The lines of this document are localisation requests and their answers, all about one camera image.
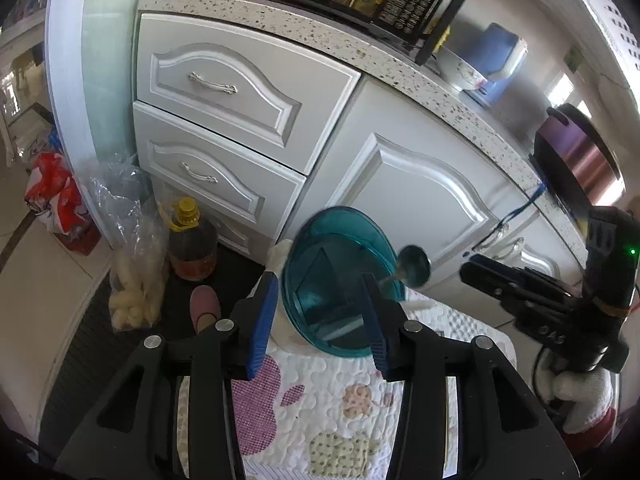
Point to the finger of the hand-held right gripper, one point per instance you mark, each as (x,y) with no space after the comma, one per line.
(542,322)
(500,280)

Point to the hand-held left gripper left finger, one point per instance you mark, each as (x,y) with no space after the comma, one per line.
(262,325)

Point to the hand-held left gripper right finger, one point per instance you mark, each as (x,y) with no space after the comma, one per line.
(375,325)

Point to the teal rimmed floral utensil holder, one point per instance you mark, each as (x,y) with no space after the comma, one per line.
(330,280)

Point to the metal spoon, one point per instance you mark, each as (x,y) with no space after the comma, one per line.
(412,265)

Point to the person's right forearm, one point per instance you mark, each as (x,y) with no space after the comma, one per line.
(595,430)

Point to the person's right hand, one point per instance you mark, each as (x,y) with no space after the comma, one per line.
(587,397)

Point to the pink slipper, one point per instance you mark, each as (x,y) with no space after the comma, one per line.
(205,310)

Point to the quilted patchwork cloth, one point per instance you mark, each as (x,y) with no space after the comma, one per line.
(325,390)

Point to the small white drawer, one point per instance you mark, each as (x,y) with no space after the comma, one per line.
(240,235)

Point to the oil bottle with yellow cap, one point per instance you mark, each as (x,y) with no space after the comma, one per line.
(192,252)

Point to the purple rice cooker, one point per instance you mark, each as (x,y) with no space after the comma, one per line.
(585,155)

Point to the clear plastic bag of food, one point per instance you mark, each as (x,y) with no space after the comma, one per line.
(135,290)

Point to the wide white cabinet door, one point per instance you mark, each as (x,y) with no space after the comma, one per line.
(400,185)

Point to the dark ribbed floor mat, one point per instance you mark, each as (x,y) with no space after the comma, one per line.
(90,350)

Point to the medium white drawer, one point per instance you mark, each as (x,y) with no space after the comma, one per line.
(165,160)

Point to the white floral bowl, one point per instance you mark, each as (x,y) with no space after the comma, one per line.
(460,72)

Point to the blue electric kettle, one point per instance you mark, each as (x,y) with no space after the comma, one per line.
(500,50)

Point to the red and white bag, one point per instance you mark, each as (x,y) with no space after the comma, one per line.
(55,195)

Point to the yellow plastic item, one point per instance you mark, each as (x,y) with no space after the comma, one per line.
(445,37)

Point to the white range hood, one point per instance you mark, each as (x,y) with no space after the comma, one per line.
(620,25)

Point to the large white drawer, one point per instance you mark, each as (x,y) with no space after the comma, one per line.
(175,60)

